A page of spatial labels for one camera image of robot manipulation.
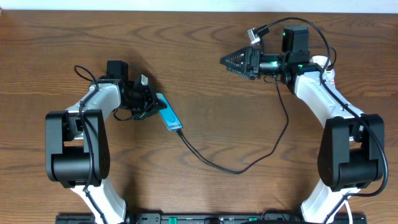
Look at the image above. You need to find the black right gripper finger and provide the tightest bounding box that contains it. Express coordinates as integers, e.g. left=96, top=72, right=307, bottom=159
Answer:
left=226, top=66, right=251, bottom=80
left=220, top=47, right=248, bottom=67

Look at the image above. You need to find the turquoise screen smartphone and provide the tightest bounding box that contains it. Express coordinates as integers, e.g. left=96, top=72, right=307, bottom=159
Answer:
left=156, top=93, right=183, bottom=131

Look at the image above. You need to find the black charging cable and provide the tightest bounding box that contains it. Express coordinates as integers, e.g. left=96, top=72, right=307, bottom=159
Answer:
left=175, top=45, right=337, bottom=175

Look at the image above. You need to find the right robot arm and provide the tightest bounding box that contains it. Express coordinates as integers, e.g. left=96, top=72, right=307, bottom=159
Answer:
left=220, top=24, right=388, bottom=223

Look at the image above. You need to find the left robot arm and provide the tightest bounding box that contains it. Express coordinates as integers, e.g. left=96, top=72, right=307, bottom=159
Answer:
left=45, top=60, right=167, bottom=223

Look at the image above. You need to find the white charger plug adapter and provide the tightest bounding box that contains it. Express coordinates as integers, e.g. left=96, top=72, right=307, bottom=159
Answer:
left=310, top=55, right=335, bottom=80

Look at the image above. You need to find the black right camera cable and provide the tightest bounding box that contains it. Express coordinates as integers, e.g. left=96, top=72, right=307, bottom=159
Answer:
left=256, top=17, right=389, bottom=224

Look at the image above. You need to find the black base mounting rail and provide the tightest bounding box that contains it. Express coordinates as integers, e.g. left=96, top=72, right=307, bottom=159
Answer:
left=55, top=212, right=368, bottom=224

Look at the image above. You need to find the white power strip cord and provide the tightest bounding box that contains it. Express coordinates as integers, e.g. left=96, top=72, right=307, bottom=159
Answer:
left=343, top=198, right=354, bottom=224

